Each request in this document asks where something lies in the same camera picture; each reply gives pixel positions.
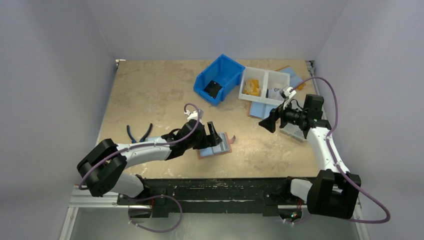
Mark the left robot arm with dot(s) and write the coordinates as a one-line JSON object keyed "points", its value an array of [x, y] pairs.
{"points": [[102, 169]]}

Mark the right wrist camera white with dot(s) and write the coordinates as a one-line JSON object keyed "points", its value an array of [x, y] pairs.
{"points": [[287, 93]]}

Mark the clear plastic screw box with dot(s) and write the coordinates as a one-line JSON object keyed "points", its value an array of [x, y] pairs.
{"points": [[293, 131]]}

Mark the black card in blue bin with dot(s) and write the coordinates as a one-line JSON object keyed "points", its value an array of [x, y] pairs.
{"points": [[212, 89]]}

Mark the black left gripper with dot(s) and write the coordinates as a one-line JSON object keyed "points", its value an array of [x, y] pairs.
{"points": [[213, 139]]}

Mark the blue handled pliers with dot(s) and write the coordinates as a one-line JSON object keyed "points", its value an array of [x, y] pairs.
{"points": [[139, 138]]}

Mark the blue plastic bin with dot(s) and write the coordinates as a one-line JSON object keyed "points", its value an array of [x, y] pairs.
{"points": [[223, 70]]}

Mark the orange card holder in tray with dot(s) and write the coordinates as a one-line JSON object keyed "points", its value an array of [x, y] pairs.
{"points": [[251, 87]]}

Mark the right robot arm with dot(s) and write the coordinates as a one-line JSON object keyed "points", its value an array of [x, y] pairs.
{"points": [[331, 193]]}

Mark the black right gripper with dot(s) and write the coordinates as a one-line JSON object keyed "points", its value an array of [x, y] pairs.
{"points": [[281, 117]]}

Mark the white divided plastic tray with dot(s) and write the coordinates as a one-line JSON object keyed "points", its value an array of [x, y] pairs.
{"points": [[267, 79]]}

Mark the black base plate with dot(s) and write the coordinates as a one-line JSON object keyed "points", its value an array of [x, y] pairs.
{"points": [[213, 196]]}

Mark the card in white tray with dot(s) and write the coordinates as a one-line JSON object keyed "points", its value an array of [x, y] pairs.
{"points": [[274, 94]]}

